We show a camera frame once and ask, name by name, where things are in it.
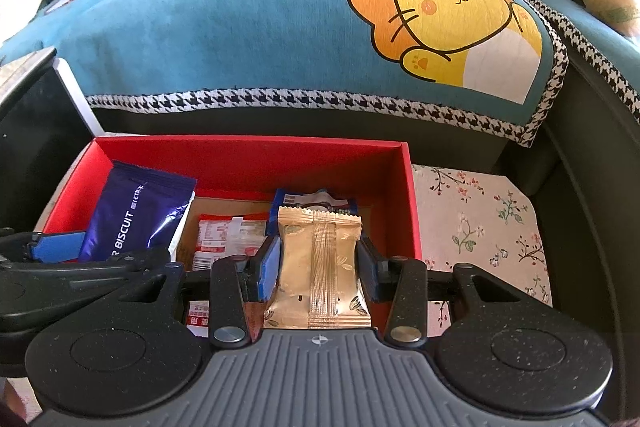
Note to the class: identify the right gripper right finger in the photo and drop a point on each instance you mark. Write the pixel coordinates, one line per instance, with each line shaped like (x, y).
(396, 288)

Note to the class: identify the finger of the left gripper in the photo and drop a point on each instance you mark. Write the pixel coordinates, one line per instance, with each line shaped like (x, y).
(61, 247)

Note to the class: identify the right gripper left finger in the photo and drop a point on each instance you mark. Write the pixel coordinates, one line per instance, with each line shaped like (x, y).
(239, 292)

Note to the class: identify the red white snack packet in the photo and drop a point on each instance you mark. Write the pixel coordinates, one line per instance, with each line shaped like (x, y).
(225, 236)

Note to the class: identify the gold snack packet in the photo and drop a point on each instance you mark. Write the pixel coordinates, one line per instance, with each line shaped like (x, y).
(318, 285)

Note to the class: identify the purple wafer biscuit packet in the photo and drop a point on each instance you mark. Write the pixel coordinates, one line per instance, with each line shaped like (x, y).
(138, 208)

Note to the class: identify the blue snack packet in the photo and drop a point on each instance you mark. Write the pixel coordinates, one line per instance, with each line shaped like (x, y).
(320, 200)

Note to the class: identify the floral tablecloth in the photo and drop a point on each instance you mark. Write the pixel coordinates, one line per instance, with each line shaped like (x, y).
(482, 219)

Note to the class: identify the red cardboard box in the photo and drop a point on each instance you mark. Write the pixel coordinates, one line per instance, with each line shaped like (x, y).
(241, 174)

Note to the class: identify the blue lion sofa cover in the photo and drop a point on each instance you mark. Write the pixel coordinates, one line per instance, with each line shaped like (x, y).
(493, 66)

